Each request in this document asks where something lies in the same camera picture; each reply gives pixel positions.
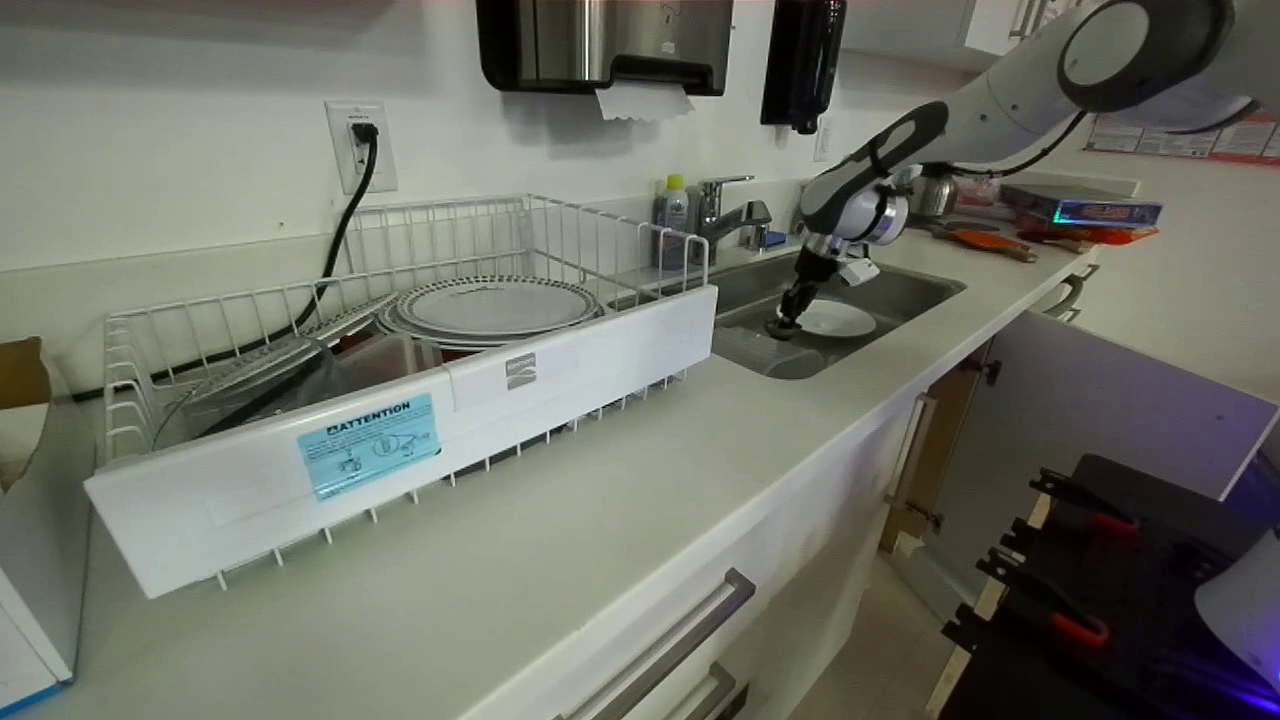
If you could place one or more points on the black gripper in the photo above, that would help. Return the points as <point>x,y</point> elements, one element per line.
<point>823,271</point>

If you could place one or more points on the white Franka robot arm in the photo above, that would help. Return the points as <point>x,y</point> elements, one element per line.
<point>1012,105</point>

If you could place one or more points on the chrome sink faucet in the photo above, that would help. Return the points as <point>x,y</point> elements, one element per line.
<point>727,212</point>

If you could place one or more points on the stainless steel sink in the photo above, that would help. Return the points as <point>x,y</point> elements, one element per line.
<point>920,284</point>

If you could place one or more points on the white round plate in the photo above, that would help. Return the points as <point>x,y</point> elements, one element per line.
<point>840,320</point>

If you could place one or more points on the yellow capped soap bottle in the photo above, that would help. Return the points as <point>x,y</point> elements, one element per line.
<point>669,212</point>

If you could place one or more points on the small steel cup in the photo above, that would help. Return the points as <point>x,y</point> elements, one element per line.
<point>931,199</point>

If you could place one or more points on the white paper towel sheet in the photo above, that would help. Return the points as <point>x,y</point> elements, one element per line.
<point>643,103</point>

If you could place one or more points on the dark rimmed white plate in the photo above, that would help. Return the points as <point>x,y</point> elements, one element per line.
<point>494,307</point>

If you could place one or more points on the dark blue flat box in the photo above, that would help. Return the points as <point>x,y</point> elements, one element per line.
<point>1082,207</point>

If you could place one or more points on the white open cabinet door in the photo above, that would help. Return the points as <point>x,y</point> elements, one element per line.
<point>1105,403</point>

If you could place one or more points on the steel paper towel dispenser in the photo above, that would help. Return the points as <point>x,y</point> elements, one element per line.
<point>587,43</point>

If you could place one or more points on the black robot cart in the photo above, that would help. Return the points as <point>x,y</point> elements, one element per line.
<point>1134,602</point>

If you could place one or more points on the grey metal tray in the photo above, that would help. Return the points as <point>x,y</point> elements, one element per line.
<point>252,382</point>

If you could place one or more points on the brown cardboard box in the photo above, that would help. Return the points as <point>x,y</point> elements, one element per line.
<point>23,372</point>

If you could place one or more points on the white and blue box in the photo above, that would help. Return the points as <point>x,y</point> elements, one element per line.
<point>26,653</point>

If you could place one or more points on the black wall soap dispenser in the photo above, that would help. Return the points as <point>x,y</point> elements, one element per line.
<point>805,60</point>

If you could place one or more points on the white wall outlet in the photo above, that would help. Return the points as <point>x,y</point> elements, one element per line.
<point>343,125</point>

